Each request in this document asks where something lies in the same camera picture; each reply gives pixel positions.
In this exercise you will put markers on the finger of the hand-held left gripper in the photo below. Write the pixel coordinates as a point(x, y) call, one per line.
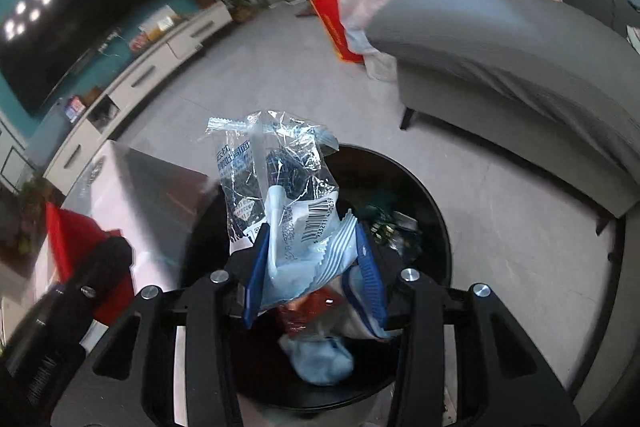
point(105, 267)

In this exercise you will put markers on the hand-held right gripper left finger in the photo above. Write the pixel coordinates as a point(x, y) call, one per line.
point(255, 287)

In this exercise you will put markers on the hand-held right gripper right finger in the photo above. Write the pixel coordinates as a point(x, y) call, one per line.
point(372, 282)

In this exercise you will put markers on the red cigarette box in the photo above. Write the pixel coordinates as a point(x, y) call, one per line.
point(70, 237)

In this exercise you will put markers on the red snack packet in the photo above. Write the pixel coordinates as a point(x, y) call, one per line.
point(305, 312)

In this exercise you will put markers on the black trash bin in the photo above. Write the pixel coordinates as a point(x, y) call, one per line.
point(430, 247)

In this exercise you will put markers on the clear blue printed wrapper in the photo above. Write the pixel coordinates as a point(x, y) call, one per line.
point(280, 167)

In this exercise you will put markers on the blue white striped packet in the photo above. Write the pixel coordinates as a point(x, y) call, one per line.
point(352, 302)

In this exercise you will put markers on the dark green snack packet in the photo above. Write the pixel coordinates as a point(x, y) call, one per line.
point(395, 232)

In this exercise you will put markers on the light blue plastic bag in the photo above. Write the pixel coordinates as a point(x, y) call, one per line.
point(315, 362)

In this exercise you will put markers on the blue and red sign stand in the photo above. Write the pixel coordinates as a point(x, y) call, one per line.
point(76, 108)

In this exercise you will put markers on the white TV cabinet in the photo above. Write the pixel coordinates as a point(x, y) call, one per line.
point(150, 67)

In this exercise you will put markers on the black television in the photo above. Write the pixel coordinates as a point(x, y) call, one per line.
point(75, 17)

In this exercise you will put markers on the grey sofa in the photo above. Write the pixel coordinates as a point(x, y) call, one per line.
point(500, 57)

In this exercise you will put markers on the red paper bag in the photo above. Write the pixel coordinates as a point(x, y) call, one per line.
point(330, 17)

